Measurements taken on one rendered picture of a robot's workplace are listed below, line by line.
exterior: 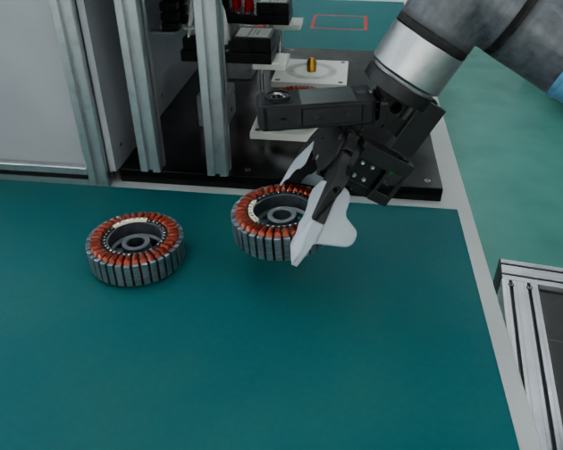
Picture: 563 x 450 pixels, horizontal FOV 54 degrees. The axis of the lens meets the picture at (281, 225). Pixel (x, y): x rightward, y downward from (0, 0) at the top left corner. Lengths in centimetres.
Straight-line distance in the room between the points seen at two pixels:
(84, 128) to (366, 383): 52
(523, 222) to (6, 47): 187
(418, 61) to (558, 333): 106
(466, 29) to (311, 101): 15
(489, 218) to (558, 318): 80
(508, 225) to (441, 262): 155
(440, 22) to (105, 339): 44
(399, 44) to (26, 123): 55
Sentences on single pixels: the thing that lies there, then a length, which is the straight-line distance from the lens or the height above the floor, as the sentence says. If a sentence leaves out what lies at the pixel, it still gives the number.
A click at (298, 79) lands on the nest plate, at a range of 114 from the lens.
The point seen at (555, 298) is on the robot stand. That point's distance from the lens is 159.
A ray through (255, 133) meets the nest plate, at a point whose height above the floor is 78.
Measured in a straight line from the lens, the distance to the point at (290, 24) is 114.
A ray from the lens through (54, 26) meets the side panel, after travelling 80.
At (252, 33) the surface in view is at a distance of 92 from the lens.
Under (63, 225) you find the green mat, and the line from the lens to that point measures 78.
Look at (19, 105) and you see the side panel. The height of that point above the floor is 86.
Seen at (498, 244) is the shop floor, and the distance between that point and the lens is 211.
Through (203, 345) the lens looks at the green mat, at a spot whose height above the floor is 75.
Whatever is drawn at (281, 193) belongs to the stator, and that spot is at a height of 83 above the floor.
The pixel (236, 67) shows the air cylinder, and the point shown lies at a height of 79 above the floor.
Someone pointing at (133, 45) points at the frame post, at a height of 95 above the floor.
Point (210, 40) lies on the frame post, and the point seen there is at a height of 96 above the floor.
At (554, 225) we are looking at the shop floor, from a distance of 230.
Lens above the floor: 116
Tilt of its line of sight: 34 degrees down
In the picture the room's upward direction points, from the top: straight up
